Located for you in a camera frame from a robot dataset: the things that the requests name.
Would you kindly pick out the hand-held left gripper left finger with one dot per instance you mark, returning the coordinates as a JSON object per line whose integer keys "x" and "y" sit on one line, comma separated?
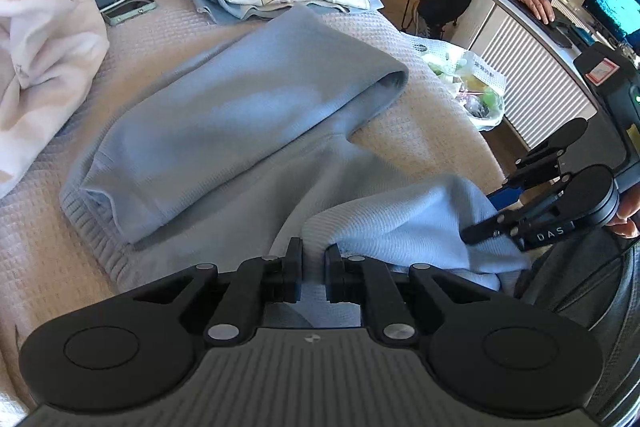
{"x": 296, "y": 269}

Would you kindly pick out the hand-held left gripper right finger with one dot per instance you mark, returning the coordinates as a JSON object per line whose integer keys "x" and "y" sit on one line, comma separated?
{"x": 332, "y": 274}

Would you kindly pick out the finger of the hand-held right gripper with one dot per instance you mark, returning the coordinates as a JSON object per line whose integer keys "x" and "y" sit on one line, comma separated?
{"x": 537, "y": 169}
{"x": 500, "y": 224}

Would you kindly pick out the light blue sweatshirt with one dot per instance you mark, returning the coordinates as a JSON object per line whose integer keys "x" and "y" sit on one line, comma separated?
{"x": 225, "y": 117}

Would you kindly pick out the blue fleece garment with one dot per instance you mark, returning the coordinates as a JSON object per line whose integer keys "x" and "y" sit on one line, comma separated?
{"x": 220, "y": 13}

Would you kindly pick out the person's right hand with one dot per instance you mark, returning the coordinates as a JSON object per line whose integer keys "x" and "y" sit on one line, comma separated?
{"x": 627, "y": 224}

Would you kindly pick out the white plastic trash bag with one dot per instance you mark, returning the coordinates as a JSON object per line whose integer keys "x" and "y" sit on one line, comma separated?
{"x": 480, "y": 92}

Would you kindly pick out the white ribbed round table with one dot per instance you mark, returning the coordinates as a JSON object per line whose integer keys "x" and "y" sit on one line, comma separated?
{"x": 525, "y": 72}

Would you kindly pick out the smartphone in green case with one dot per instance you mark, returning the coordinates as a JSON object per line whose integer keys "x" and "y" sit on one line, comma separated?
{"x": 129, "y": 9}

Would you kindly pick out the cream white garment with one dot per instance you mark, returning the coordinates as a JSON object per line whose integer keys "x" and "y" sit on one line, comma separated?
{"x": 45, "y": 57}

